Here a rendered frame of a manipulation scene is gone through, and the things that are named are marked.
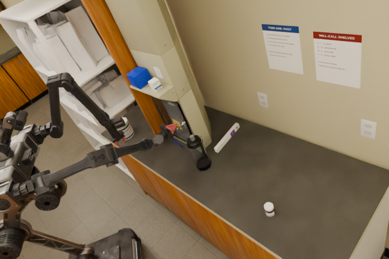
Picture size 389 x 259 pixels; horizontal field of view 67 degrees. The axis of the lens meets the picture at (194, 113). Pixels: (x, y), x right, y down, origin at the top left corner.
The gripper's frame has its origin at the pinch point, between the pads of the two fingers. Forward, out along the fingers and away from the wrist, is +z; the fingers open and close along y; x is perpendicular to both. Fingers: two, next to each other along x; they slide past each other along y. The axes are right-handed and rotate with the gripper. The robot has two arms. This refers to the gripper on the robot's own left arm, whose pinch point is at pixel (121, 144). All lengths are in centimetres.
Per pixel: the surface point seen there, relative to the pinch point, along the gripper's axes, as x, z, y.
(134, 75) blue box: -24, -50, 24
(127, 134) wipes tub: 21.0, 11.4, 12.8
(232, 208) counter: -91, 16, 10
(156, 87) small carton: -39, -43, 25
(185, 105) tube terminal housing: -45, -24, 35
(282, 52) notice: -91, -43, 76
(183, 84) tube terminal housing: -45, -37, 39
